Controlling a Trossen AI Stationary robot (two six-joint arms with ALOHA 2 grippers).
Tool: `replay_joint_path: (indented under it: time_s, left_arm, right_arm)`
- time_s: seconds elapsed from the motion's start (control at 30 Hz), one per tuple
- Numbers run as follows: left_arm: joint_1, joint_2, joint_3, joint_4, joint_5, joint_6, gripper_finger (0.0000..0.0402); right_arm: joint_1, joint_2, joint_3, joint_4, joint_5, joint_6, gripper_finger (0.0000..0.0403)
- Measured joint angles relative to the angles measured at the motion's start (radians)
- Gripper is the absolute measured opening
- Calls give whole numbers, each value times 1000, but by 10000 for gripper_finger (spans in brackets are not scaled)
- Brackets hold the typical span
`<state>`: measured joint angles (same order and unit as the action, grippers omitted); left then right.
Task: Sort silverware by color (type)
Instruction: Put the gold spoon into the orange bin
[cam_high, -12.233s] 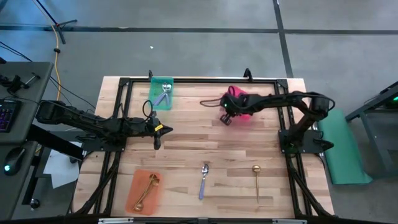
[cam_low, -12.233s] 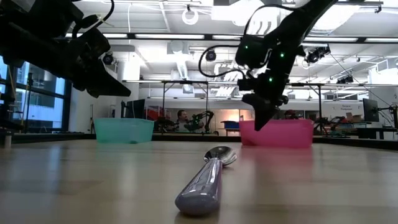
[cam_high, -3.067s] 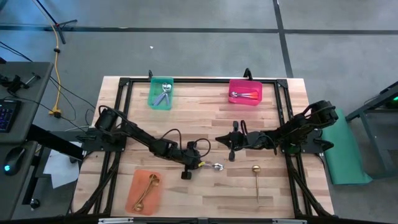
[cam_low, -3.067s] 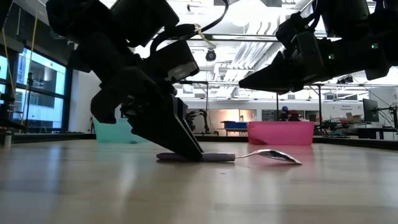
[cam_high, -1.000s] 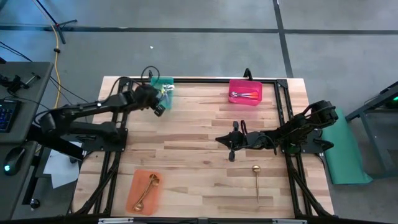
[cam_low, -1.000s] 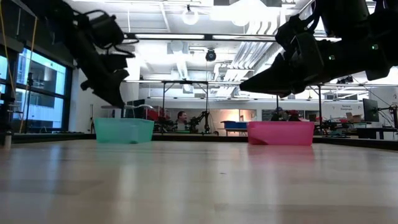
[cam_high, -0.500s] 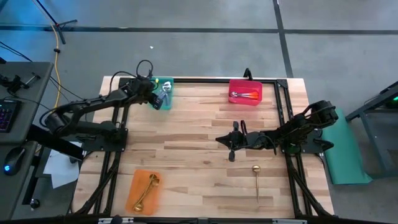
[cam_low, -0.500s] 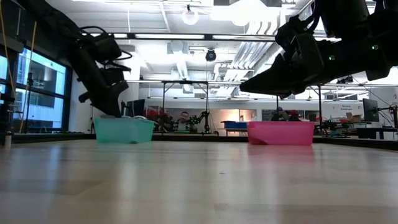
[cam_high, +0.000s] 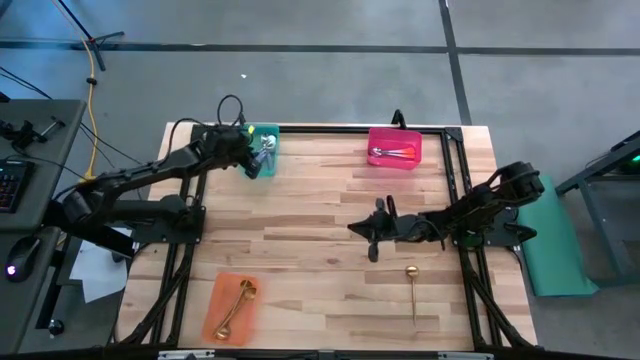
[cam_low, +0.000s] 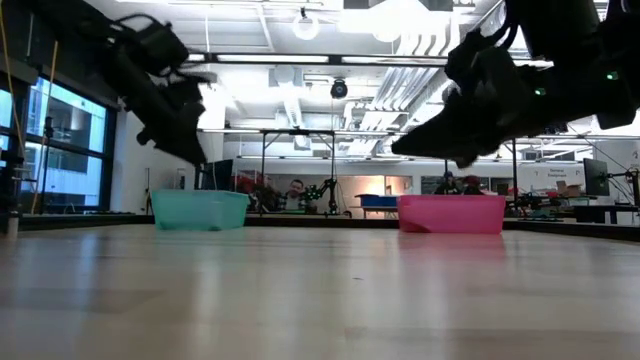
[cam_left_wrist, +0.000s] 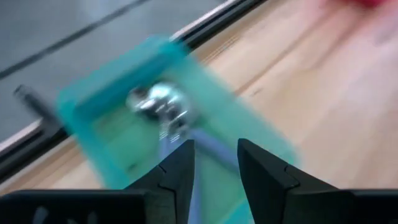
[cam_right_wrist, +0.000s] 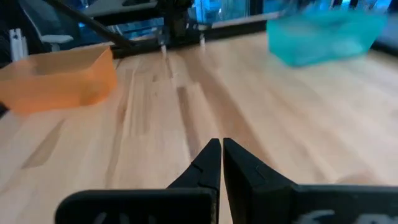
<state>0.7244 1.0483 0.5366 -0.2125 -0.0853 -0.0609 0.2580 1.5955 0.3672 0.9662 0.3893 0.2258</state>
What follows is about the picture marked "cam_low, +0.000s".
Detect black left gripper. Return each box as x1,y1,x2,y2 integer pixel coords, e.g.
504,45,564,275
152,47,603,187
116,73,212,166

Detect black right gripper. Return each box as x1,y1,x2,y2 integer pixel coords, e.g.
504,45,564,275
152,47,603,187
391,31,552,169

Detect pink plastic bin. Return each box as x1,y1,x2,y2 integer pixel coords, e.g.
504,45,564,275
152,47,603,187
396,194,507,235

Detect teal plastic bin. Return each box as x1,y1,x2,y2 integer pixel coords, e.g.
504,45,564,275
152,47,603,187
150,189,251,232

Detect person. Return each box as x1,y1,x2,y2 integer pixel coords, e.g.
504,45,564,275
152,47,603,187
433,171,462,196
461,174,485,196
276,178,315,212

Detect black computer monitor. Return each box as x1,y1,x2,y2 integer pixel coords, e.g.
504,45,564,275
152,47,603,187
199,158,235,192
583,157,611,197

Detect red background equipment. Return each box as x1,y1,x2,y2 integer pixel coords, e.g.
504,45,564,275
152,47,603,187
233,170,264,195

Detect blue storage bin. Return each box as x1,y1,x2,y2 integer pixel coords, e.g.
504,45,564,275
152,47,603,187
359,194,400,209

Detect large window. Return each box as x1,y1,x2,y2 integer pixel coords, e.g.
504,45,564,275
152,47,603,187
0,77,109,209

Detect cardboard box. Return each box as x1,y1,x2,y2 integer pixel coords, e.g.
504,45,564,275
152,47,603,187
556,179,584,197

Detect black tripod stand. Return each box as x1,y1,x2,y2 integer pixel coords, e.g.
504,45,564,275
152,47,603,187
42,115,55,216

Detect black background desk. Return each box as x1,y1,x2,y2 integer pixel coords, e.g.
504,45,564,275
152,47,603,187
572,202,640,225

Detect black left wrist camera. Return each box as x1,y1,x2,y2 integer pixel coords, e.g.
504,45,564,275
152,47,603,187
130,20,190,76

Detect black hanging ceiling camera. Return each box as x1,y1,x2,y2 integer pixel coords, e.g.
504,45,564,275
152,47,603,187
329,78,350,100

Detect black table border rail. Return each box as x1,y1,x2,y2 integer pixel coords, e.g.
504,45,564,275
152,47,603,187
19,213,640,242

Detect overhead frame bar with lights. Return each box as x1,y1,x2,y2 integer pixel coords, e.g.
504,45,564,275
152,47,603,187
184,51,556,70

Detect yellow cable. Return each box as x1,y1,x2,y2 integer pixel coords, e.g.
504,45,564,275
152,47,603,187
30,40,60,214

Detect white hanging ring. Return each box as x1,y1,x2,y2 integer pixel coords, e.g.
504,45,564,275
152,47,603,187
292,12,321,41

